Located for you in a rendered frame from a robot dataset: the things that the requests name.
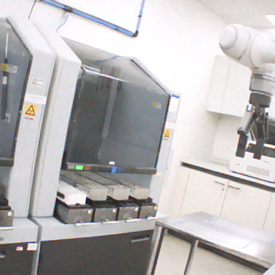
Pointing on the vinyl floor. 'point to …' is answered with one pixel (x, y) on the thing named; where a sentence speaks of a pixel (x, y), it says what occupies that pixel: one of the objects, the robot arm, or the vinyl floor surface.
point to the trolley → (216, 238)
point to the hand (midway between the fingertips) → (249, 155)
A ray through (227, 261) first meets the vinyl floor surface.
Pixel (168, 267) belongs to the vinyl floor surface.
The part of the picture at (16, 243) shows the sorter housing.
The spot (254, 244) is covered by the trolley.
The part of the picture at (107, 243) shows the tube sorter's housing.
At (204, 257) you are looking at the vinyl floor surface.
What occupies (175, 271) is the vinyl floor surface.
